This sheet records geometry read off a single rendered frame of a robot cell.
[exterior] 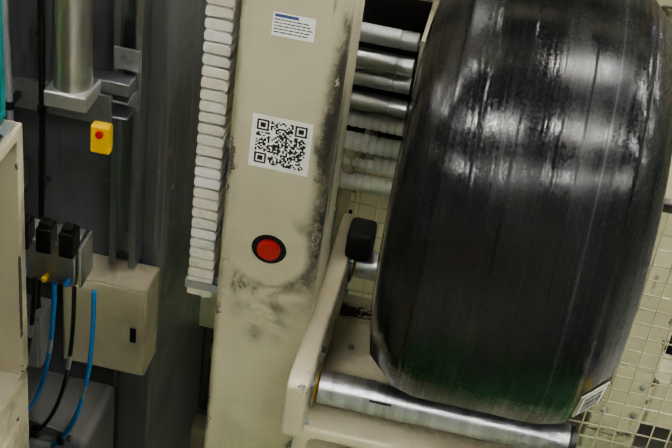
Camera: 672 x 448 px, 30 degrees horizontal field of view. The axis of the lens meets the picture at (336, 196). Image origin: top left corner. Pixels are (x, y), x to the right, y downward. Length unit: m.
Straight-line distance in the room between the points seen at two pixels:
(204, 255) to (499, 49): 0.51
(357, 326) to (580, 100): 0.69
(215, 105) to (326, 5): 0.20
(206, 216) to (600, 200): 0.54
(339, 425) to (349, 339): 0.25
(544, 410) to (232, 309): 0.45
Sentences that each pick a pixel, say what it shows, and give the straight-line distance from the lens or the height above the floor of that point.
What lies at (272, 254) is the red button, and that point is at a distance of 1.61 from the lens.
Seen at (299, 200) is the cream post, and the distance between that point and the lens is 1.56.
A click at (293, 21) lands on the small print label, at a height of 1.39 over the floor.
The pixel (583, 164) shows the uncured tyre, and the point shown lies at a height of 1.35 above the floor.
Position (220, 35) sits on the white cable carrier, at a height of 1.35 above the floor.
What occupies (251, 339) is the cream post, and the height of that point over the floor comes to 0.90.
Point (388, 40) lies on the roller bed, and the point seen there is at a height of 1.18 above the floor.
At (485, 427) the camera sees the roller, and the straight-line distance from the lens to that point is 1.64.
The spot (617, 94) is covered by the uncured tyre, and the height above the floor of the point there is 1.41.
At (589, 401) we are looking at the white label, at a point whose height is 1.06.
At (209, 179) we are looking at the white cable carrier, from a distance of 1.59.
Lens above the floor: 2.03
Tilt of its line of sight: 34 degrees down
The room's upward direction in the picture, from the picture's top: 8 degrees clockwise
